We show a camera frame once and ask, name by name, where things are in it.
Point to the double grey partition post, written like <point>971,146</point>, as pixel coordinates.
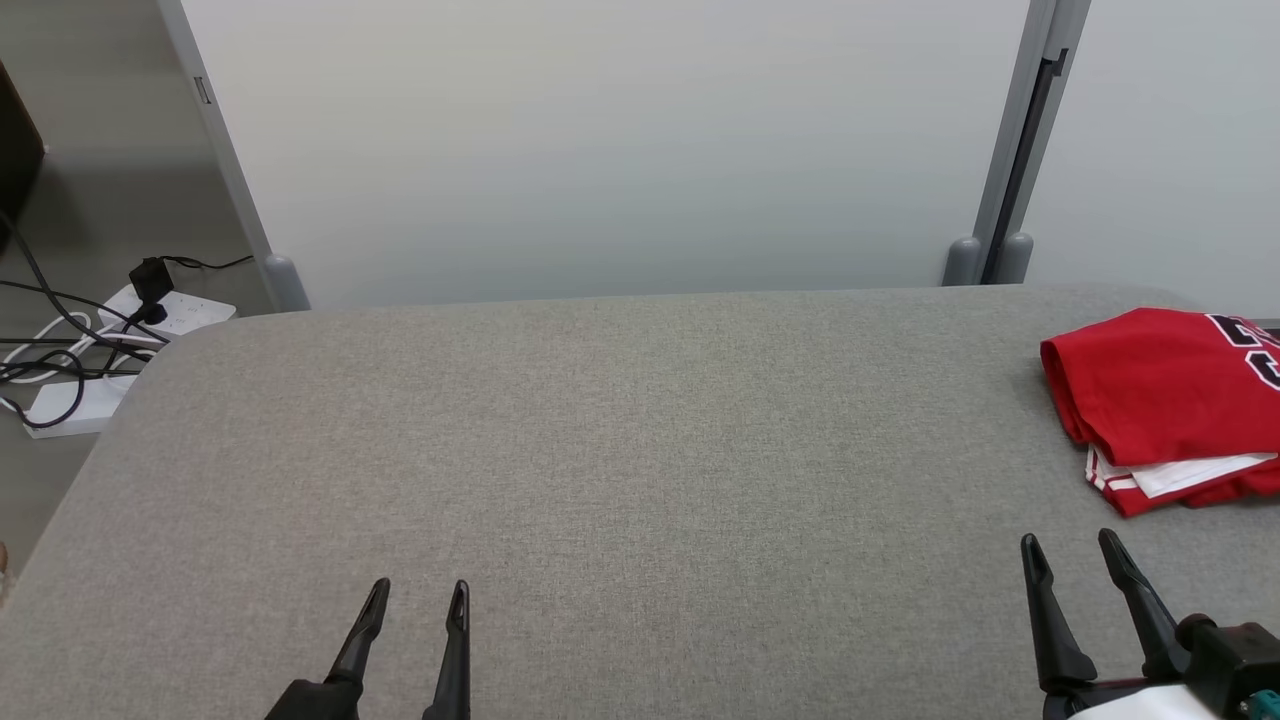
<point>1020,150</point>

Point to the black power adapter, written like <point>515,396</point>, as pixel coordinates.
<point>150,285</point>

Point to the wide white partition panel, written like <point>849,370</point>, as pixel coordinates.
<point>600,140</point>

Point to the red jersey with white sleeves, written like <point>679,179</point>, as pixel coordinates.
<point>1150,390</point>

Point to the dark brown furniture piece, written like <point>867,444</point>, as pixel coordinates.
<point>18,150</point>

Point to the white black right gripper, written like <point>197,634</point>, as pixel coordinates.
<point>1120,705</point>

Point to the single grey partition post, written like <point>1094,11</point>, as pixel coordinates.
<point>235,170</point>

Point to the narrow white partition panel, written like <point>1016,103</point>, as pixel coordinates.
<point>1180,140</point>

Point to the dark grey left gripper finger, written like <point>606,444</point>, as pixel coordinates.
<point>455,670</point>
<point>345,670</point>

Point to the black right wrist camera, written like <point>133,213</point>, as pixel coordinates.
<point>1235,660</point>

